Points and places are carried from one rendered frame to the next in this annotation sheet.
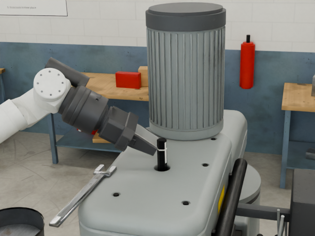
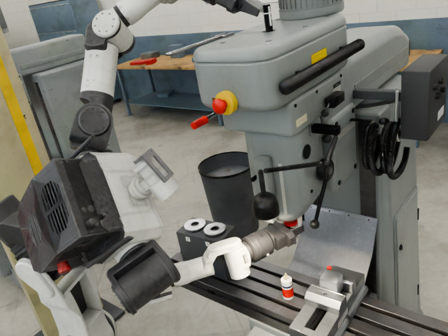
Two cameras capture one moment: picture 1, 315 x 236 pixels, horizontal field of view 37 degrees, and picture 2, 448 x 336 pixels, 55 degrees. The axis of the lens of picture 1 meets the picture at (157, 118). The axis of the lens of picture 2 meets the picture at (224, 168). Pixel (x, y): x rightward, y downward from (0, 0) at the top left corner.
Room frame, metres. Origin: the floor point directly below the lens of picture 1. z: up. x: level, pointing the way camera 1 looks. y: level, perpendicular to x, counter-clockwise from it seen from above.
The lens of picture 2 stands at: (-0.22, -0.37, 2.07)
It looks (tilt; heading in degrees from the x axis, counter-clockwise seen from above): 25 degrees down; 26
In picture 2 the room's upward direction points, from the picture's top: 10 degrees counter-clockwise
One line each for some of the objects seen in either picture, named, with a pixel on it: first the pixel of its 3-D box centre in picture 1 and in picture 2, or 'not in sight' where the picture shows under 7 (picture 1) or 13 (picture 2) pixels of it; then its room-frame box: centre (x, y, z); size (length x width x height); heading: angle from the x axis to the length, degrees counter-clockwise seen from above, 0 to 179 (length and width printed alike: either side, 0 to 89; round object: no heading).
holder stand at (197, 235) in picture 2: not in sight; (209, 246); (1.07, 0.39, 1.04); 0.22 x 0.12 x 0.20; 79
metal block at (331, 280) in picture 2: not in sight; (331, 283); (0.92, -0.14, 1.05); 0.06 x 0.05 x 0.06; 75
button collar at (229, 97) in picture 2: not in sight; (226, 103); (0.74, 0.06, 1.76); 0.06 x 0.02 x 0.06; 74
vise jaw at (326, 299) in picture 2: not in sight; (325, 299); (0.87, -0.12, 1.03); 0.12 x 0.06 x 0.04; 75
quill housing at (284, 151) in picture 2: not in sight; (285, 166); (0.96, -0.01, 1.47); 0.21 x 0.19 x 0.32; 74
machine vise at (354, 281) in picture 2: not in sight; (329, 302); (0.89, -0.13, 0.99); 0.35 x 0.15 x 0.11; 165
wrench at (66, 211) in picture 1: (84, 192); (200, 43); (0.85, 0.15, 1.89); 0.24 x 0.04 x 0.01; 161
